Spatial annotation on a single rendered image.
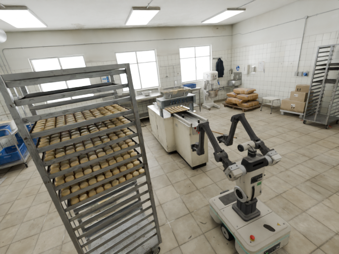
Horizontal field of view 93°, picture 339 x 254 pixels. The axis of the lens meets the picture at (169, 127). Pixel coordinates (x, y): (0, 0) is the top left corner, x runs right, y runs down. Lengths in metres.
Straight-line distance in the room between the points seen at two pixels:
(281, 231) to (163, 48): 5.74
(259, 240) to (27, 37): 6.36
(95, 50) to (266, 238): 5.76
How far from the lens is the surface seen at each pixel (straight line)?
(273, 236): 1.98
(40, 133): 1.13
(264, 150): 1.80
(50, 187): 1.23
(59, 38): 6.03
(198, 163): 2.93
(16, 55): 6.23
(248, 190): 1.74
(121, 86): 1.13
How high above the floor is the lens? 1.78
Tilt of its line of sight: 21 degrees down
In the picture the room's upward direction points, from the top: 6 degrees counter-clockwise
